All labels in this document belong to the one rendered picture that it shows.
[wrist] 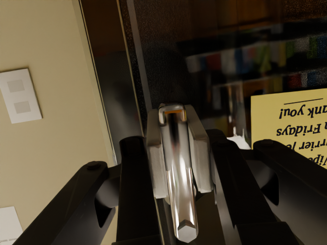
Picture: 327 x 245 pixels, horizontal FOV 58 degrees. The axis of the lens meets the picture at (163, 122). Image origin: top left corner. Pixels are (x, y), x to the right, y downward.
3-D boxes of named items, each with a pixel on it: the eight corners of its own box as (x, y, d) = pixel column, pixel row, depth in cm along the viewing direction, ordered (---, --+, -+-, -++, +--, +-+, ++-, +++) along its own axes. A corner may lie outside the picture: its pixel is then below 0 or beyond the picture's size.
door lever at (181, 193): (149, 91, 21) (185, 87, 21) (165, 206, 24) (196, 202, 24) (148, 109, 16) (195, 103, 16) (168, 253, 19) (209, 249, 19)
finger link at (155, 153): (168, 198, 15) (154, 200, 15) (163, 147, 22) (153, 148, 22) (161, 142, 14) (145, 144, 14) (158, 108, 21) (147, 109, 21)
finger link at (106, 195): (153, 205, 13) (85, 214, 13) (152, 159, 18) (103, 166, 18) (148, 175, 13) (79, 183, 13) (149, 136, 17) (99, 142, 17)
